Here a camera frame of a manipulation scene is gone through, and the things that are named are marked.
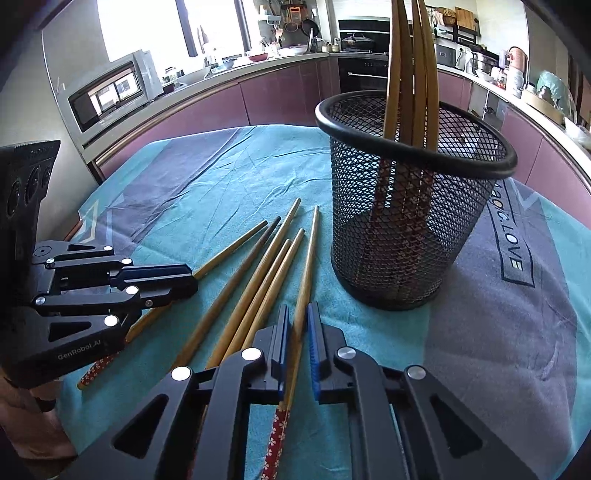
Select white microwave oven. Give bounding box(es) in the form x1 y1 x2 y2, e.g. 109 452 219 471
56 50 163 150

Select teal grey tablecloth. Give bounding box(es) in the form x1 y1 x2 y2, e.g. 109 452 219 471
76 125 590 479

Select round bamboo steamer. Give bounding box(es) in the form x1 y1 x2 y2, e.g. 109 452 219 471
522 90 564 126

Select pink lower cabinets right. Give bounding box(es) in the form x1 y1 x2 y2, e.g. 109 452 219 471
438 65 590 199

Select black wall shelf rack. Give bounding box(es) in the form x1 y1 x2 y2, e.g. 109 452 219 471
427 5 481 44

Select black range hood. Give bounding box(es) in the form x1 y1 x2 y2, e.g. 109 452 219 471
338 17 391 54

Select pink cabinets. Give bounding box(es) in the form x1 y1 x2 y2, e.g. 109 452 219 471
91 54 341 183
438 65 590 199

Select pink lower cabinets left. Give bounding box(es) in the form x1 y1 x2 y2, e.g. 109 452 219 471
91 54 341 183

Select pink thermos jug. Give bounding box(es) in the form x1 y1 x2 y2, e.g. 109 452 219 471
506 46 528 77

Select black mesh utensil holder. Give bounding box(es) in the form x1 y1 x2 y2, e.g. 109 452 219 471
315 90 518 310

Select window with dark frame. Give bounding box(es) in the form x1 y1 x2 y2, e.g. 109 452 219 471
97 1 253 65

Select light green wrapped appliance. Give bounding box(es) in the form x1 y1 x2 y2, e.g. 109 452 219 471
536 70 576 121

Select black built-in oven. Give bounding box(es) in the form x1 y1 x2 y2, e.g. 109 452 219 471
338 54 389 93

